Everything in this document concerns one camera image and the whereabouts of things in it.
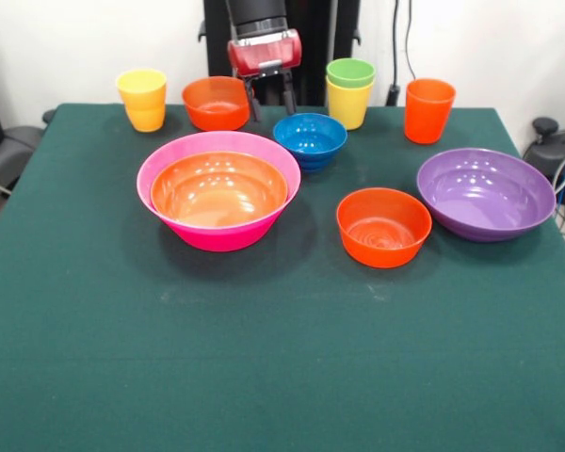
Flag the light orange plastic cup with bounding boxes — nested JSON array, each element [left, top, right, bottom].
[[124, 101, 167, 134]]

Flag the blue plastic bowl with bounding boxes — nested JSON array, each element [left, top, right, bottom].
[[271, 112, 348, 174]]

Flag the large orange plastic bowl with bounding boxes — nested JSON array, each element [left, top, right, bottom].
[[150, 151, 289, 230]]

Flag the large pink plastic bowl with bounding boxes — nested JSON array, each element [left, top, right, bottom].
[[136, 130, 302, 253]]

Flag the green plastic cup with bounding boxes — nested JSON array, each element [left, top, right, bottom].
[[325, 57, 378, 90]]

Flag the dark green tablecloth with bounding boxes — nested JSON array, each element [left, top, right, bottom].
[[0, 102, 565, 452]]

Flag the yellow plastic cup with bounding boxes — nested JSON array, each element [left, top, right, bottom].
[[326, 75, 376, 132], [115, 68, 168, 110]]

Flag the thin black cable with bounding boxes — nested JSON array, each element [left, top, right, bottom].
[[404, 0, 419, 81]]

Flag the purple plastic bowl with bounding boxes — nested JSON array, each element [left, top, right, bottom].
[[415, 147, 557, 244]]

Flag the thick black cable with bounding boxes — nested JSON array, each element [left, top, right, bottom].
[[386, 0, 402, 107]]

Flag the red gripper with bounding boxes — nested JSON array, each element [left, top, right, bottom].
[[226, 27, 304, 124]]

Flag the small orange plastic bowl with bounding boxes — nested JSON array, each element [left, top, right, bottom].
[[181, 75, 252, 133], [335, 186, 433, 270]]

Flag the black stand base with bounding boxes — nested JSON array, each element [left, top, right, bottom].
[[521, 117, 565, 208], [0, 108, 57, 194]]

